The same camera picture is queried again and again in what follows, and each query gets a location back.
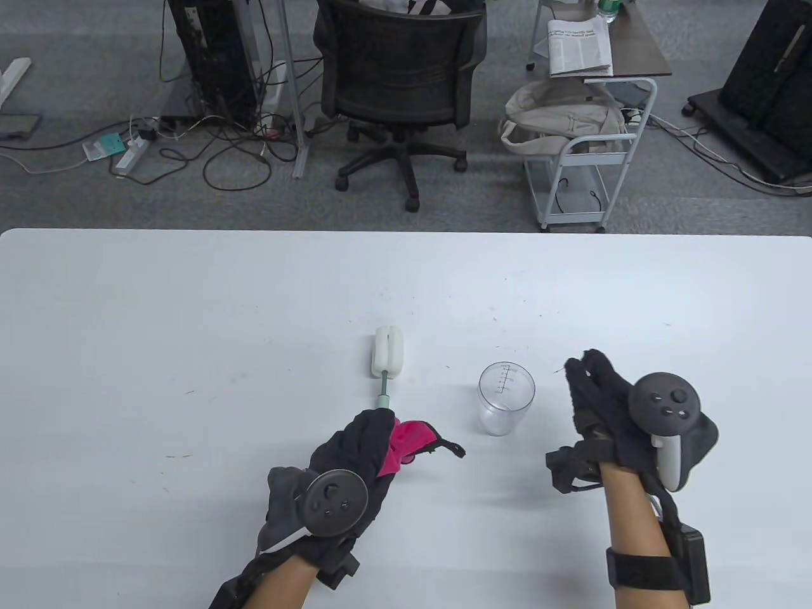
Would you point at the person's left hand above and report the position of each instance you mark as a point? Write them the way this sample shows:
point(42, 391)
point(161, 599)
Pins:
point(342, 450)

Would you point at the person's right hand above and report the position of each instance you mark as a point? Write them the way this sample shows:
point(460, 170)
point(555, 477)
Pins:
point(596, 393)

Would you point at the pink and grey cloth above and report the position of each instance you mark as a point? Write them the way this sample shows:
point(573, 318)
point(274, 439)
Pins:
point(409, 441)

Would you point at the clear plastic shaker cup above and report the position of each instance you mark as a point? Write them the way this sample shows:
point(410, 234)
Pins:
point(505, 406)

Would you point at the person's left forearm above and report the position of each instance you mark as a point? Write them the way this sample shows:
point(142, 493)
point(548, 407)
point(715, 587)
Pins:
point(285, 583)

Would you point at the person's right forearm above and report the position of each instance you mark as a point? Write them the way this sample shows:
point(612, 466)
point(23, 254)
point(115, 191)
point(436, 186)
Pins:
point(631, 514)

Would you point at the grey left hand controller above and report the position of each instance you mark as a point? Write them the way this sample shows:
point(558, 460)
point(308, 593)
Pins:
point(333, 504)

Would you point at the white metal cart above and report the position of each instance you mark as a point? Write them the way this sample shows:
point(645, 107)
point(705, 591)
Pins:
point(574, 220)

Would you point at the beige backpack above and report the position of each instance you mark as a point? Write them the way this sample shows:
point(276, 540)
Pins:
point(558, 117)

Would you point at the folded newspaper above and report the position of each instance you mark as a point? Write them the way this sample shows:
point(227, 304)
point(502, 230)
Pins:
point(580, 47)

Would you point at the brown side table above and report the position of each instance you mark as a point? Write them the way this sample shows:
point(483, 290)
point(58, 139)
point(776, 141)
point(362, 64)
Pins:
point(641, 44)

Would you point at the black rolling cabinet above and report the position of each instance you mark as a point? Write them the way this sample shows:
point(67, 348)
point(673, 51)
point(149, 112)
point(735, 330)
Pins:
point(761, 76)

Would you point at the grey metal desk leg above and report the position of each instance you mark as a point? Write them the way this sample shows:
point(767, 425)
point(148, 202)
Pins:
point(293, 95)

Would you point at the white power strip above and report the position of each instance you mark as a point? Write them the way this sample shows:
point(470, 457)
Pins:
point(131, 155)

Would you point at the white desk foot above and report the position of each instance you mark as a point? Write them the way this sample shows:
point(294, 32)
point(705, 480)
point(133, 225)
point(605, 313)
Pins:
point(13, 76)
point(273, 89)

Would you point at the black power adapter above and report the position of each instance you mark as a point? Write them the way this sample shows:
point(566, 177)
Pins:
point(147, 133)

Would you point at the green-capped plastic bottle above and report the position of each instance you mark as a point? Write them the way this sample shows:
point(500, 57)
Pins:
point(607, 9)

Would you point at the black mesh office chair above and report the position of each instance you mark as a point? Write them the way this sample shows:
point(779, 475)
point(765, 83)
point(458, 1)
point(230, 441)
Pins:
point(399, 63)

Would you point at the black computer tower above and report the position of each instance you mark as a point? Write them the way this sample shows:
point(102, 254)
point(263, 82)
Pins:
point(209, 57)

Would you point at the dark grey floor plate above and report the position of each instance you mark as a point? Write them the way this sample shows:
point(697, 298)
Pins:
point(16, 125)

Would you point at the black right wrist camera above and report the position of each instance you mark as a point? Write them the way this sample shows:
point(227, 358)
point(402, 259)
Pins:
point(571, 466)

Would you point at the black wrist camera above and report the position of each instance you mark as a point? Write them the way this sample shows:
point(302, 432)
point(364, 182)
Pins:
point(571, 466)
point(336, 568)

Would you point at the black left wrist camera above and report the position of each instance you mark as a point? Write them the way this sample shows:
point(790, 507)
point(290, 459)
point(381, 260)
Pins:
point(336, 568)

